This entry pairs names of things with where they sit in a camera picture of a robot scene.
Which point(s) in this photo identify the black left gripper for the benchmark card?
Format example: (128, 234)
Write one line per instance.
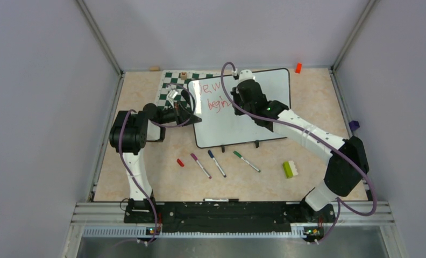
(182, 114)

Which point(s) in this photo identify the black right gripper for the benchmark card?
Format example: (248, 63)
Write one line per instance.
(236, 95)

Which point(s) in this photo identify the red marker cap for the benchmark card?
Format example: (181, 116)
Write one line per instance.
(181, 164)

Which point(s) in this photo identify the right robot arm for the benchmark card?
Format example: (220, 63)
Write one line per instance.
(346, 162)

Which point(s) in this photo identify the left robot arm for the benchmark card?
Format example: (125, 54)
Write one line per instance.
(130, 133)

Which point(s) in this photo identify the black sparkly microphone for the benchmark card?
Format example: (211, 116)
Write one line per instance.
(186, 98)

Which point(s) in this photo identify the green white chess mat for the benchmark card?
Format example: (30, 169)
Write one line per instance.
(173, 76)

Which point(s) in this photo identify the pink capped marker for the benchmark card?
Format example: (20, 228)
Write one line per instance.
(200, 165)

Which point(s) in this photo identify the blue capped marker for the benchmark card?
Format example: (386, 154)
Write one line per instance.
(217, 163)

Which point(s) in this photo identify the wooden cork piece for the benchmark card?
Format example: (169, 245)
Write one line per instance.
(154, 68)

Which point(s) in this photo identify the green capped marker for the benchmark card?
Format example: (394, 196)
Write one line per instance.
(246, 161)

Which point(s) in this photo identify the orange block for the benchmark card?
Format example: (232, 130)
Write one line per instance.
(298, 68)

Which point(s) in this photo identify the green lego brick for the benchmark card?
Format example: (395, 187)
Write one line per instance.
(289, 169)

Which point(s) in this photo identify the purple block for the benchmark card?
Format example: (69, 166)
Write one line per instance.
(354, 125)

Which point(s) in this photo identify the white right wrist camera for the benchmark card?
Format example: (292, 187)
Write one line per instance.
(243, 75)

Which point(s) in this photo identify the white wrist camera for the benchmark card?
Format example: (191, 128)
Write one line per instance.
(171, 96)
(243, 75)

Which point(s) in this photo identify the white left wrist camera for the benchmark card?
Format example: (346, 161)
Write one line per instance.
(171, 96)

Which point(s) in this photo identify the marker on base rail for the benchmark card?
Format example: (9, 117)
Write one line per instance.
(221, 200)

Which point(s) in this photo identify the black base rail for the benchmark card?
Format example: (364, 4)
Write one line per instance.
(231, 216)

